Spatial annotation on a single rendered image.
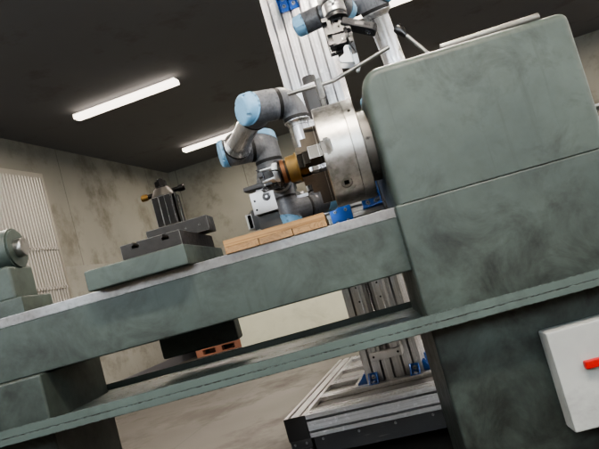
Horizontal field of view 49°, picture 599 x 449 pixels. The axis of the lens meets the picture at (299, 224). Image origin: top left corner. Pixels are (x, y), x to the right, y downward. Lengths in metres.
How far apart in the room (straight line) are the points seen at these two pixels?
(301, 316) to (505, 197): 6.28
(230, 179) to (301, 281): 9.35
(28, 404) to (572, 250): 1.57
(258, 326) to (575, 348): 6.55
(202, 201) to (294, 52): 8.47
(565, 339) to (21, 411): 1.50
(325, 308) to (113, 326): 6.06
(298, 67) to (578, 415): 1.85
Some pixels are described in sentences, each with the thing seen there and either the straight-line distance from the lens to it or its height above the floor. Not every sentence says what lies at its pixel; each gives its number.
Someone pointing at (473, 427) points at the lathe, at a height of 0.24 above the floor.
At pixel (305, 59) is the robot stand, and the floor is 1.67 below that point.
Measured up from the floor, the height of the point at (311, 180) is 1.03.
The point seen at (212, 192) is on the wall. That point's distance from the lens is 11.28.
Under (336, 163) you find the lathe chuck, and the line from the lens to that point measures 1.90.
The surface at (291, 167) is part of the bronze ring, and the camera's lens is 2.01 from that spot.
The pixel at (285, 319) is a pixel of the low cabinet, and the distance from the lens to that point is 8.05.
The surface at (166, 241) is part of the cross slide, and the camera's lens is 1.91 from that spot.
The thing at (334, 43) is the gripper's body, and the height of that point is 1.42.
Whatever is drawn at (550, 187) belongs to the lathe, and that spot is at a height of 0.80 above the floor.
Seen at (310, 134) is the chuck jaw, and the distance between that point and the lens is 2.11.
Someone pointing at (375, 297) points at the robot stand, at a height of 0.58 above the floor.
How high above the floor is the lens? 0.75
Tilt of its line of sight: 4 degrees up
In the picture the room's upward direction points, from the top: 16 degrees counter-clockwise
